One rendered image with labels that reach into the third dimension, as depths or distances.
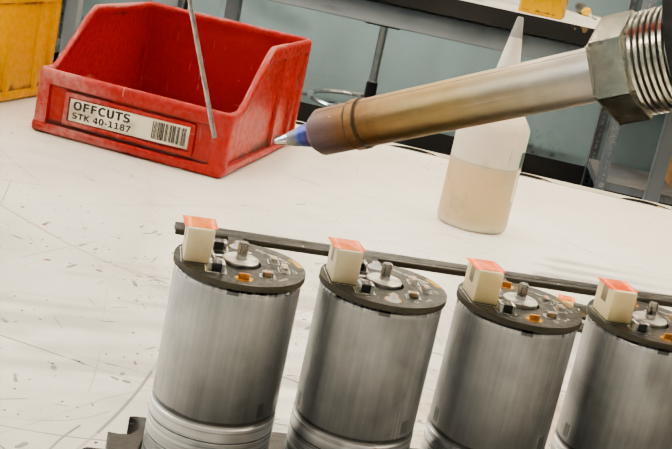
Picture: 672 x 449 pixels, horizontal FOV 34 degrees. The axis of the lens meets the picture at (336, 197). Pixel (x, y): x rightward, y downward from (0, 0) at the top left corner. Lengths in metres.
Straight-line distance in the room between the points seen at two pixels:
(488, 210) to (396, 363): 0.31
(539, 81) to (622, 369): 0.08
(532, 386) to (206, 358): 0.06
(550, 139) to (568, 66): 4.51
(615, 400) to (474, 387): 0.03
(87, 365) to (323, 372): 0.11
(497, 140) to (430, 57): 4.13
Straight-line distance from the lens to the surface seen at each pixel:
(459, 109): 0.17
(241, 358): 0.20
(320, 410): 0.21
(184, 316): 0.20
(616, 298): 0.23
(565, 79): 0.16
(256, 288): 0.20
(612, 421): 0.23
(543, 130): 4.67
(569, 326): 0.22
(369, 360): 0.21
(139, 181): 0.49
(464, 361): 0.22
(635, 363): 0.23
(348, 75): 4.68
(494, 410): 0.22
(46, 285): 0.36
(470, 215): 0.52
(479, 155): 0.51
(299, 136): 0.19
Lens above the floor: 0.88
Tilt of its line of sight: 14 degrees down
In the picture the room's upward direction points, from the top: 12 degrees clockwise
